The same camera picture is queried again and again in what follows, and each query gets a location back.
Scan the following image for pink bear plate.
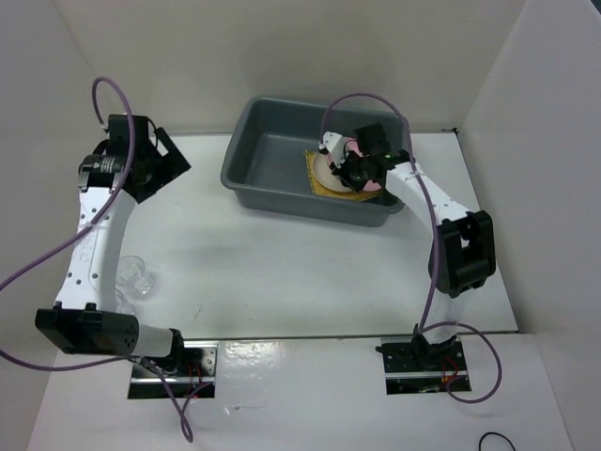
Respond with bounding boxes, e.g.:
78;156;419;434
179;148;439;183
329;136;362;192

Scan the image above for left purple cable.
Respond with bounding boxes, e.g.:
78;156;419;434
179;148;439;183
0;77;212;443

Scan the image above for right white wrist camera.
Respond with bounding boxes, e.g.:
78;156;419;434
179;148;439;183
318;132;347;167

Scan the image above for grey plastic bin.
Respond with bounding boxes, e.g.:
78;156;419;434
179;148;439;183
221;96;407;227

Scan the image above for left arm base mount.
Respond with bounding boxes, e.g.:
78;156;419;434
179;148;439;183
128;340;219;400

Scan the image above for cream bear plate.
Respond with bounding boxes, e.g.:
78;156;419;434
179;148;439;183
311;153;352;194

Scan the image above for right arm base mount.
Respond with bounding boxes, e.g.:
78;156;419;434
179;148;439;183
375;337;471;396

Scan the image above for clear glass cup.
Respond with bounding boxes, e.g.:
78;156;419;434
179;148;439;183
116;288;136;316
116;256;155;299

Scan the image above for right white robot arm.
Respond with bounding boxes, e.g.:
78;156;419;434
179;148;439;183
320;123;496;369

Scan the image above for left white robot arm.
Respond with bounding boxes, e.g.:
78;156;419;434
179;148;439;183
35;115;191;376

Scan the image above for yellow woven bamboo mat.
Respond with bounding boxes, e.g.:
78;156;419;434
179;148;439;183
304;150;382;202

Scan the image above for black cable loop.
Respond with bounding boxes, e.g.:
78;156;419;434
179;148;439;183
478;431;516;451

